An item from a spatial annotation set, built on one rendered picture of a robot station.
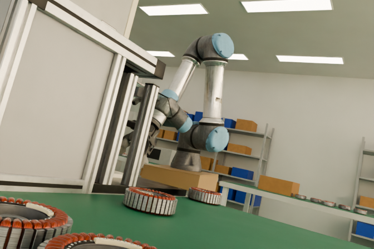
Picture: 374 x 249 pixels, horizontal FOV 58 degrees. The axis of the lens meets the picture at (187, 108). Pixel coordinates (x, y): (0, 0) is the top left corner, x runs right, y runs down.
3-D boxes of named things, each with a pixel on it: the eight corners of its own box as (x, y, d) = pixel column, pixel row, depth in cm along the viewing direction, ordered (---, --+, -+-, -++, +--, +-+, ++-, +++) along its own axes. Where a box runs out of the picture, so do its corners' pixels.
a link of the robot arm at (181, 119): (180, 119, 153) (166, 103, 147) (197, 120, 144) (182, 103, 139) (171, 133, 149) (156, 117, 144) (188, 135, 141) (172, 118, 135)
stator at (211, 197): (200, 198, 119) (202, 188, 120) (226, 206, 112) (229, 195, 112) (180, 196, 111) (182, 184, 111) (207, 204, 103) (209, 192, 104)
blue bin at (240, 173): (236, 176, 755) (238, 168, 758) (252, 180, 738) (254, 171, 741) (230, 175, 719) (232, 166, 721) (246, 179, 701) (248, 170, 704)
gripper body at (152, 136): (148, 157, 130) (164, 132, 135) (140, 145, 124) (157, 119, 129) (133, 150, 134) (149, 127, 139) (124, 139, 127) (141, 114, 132)
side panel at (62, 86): (82, 191, 76) (117, 58, 81) (91, 194, 75) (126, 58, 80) (-49, 186, 53) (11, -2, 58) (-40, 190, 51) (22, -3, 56)
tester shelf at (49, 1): (15, 66, 128) (19, 55, 128) (162, 79, 94) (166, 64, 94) (-133, 10, 90) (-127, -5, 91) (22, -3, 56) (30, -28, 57)
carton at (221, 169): (217, 172, 780) (219, 164, 783) (234, 175, 759) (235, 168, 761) (210, 170, 746) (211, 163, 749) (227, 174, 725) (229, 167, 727)
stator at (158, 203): (141, 202, 78) (144, 186, 79) (183, 215, 73) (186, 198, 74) (111, 203, 69) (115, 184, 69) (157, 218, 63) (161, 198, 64)
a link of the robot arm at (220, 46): (207, 149, 164) (213, 38, 165) (230, 153, 153) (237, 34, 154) (188, 150, 156) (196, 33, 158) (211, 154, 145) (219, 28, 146)
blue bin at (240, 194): (241, 201, 738) (243, 190, 741) (259, 206, 716) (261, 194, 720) (234, 201, 702) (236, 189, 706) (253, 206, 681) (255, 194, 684)
